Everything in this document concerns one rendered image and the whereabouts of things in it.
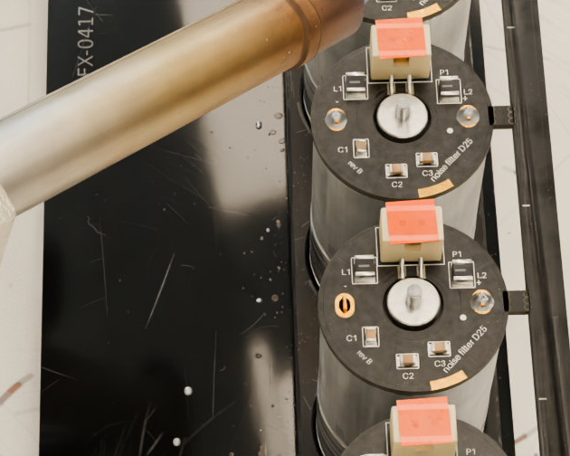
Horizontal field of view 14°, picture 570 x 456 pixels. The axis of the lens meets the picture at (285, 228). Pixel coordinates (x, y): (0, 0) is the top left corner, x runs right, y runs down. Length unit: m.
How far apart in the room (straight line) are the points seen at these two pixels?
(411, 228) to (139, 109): 0.10
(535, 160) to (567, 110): 0.08
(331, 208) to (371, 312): 0.03
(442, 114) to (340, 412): 0.04
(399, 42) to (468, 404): 0.05
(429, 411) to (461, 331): 0.02
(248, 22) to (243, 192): 0.16
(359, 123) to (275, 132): 0.06
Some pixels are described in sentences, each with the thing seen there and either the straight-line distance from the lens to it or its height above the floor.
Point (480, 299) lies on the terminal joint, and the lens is 0.30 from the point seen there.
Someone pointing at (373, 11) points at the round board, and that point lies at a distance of 0.32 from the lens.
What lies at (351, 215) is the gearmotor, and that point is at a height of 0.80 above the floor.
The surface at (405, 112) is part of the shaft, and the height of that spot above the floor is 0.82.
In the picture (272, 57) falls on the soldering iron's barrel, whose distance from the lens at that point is 0.21.
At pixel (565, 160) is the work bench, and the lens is 0.39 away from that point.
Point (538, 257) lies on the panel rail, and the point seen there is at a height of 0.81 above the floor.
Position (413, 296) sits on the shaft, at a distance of 0.30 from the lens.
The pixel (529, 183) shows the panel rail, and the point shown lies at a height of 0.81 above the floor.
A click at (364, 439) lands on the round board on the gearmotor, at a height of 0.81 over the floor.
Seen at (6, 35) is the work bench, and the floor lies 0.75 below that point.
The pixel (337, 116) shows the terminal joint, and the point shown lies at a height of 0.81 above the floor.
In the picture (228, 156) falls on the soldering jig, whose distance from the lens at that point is 0.37.
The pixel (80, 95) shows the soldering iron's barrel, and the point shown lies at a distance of 0.20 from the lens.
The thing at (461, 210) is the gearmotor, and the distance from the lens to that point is 0.32.
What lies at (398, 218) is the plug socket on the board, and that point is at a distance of 0.30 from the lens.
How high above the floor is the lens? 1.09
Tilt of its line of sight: 63 degrees down
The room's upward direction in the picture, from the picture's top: straight up
